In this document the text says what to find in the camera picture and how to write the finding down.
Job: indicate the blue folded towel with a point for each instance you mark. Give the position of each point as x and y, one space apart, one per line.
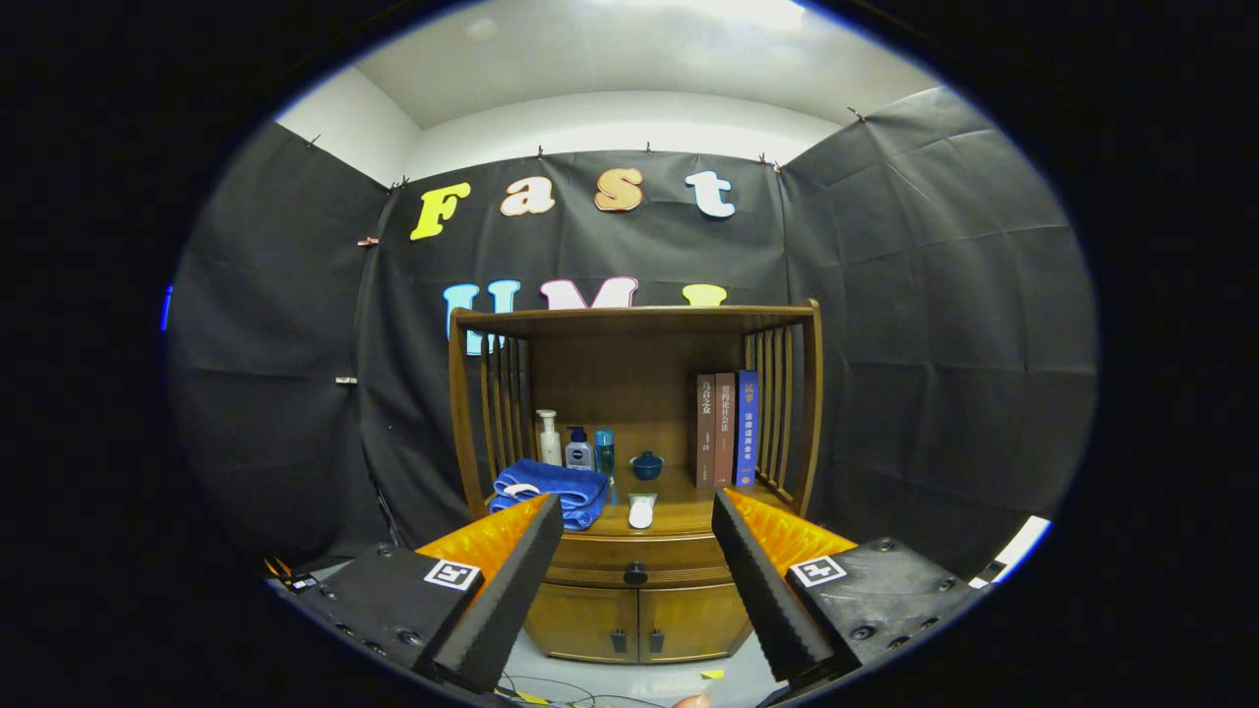
561 482

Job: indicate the wooden cabinet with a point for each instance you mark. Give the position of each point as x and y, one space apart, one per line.
629 374

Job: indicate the white lotion bottle blue cap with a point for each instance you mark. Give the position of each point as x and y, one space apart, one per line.
578 454

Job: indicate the white tube green cap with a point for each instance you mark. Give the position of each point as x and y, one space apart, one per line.
641 511

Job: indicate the white pump bottle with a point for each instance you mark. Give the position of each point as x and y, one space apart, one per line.
549 447

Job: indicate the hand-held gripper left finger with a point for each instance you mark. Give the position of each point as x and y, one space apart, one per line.
511 590

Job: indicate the wooden countertop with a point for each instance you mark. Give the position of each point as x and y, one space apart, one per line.
689 511

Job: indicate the wooden cabinet door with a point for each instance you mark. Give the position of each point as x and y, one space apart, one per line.
693 619
580 619

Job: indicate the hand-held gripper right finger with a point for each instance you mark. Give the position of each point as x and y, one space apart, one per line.
757 590

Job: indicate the dark blue lidded teacup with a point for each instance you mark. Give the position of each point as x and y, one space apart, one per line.
647 467

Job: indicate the blue book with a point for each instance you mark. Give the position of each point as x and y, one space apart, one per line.
747 428

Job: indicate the dark brown book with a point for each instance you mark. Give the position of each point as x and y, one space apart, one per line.
705 433

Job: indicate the clear bottle teal cap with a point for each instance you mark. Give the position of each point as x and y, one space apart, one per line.
604 452

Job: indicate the black floor device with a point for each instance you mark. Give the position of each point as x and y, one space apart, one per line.
290 578

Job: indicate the wooden drawer with black knob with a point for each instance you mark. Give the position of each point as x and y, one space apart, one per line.
590 565

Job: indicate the reddish brown book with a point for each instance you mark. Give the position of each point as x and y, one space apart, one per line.
725 433

